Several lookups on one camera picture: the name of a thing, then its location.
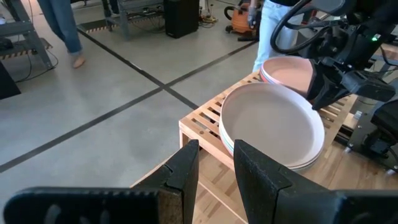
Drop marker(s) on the wooden slatted shelf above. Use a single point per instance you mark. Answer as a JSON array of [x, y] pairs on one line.
[[202, 124]]

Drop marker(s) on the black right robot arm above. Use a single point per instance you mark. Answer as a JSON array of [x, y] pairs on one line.
[[385, 15]]

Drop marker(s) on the grey metal stand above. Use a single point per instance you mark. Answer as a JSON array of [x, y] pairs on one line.
[[31, 40]]

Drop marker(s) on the peach plate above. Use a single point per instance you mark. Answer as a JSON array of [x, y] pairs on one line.
[[289, 73]]

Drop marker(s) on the black speaker box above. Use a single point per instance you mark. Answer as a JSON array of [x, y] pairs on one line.
[[182, 17]]

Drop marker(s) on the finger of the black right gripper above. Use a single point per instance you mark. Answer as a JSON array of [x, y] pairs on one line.
[[370, 88], [325, 88]]

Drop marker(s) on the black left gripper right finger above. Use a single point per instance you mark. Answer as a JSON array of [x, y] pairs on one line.
[[295, 205]]

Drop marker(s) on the orange vacuum cleaner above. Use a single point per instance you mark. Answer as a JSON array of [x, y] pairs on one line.
[[241, 21]]

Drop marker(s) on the person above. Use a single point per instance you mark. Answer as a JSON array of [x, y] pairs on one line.
[[273, 34], [62, 28]]

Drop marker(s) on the grey plate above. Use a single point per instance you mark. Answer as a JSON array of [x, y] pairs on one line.
[[270, 124]]

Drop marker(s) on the grey metal workbench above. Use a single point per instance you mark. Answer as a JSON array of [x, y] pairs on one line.
[[121, 18]]

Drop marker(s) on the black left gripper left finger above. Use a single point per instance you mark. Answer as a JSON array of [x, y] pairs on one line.
[[109, 205]]

